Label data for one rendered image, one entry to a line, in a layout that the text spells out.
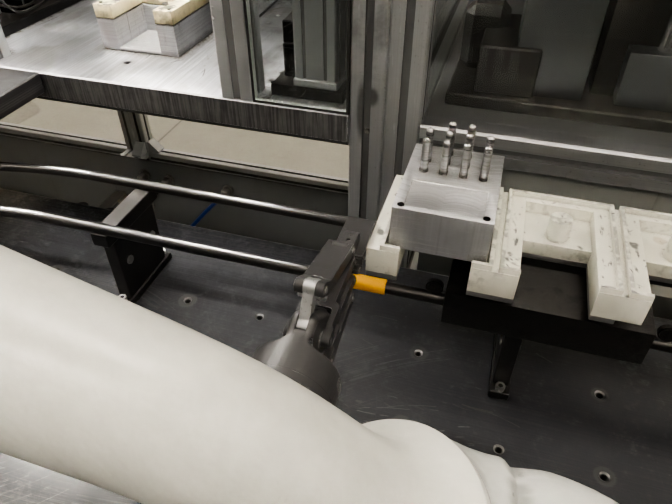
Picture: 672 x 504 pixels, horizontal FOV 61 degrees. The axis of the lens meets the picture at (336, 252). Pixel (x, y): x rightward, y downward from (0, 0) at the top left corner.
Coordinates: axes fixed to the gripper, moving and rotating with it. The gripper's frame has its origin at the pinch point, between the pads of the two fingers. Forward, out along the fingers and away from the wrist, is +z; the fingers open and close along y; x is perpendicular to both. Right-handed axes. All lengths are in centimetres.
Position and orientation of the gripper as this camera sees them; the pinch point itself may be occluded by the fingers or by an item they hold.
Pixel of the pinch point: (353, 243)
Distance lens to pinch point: 57.6
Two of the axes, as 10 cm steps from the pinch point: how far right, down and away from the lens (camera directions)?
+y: 0.0, -7.6, -6.4
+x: -9.6, -1.9, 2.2
